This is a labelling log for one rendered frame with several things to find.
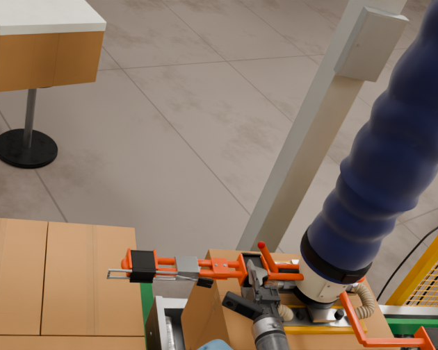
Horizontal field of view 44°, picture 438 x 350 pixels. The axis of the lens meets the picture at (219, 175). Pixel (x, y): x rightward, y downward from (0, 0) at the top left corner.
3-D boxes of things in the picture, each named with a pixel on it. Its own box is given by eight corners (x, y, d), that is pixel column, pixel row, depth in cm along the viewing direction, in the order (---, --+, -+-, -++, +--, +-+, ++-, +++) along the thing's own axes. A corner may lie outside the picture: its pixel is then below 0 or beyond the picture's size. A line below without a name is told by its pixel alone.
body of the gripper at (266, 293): (267, 298, 169) (277, 332, 160) (241, 298, 166) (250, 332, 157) (276, 283, 164) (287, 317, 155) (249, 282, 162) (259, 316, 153)
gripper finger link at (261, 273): (263, 260, 171) (267, 288, 166) (245, 260, 169) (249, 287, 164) (267, 256, 168) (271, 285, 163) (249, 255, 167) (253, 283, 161)
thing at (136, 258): (152, 260, 166) (156, 249, 163) (154, 279, 160) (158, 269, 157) (124, 259, 163) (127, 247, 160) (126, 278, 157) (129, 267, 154)
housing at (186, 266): (192, 264, 169) (197, 255, 167) (196, 282, 164) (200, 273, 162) (170, 264, 167) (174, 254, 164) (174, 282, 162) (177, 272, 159)
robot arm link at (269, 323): (249, 348, 154) (261, 328, 148) (246, 332, 158) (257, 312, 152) (279, 348, 157) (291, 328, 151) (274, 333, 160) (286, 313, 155)
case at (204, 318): (315, 319, 234) (356, 257, 211) (348, 409, 205) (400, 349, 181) (180, 317, 215) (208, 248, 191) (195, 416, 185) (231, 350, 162)
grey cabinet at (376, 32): (371, 76, 247) (404, 15, 229) (376, 82, 243) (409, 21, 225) (332, 69, 240) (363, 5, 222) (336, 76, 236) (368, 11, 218)
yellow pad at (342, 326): (354, 309, 189) (361, 300, 186) (366, 334, 182) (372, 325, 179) (265, 307, 178) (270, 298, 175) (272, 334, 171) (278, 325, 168)
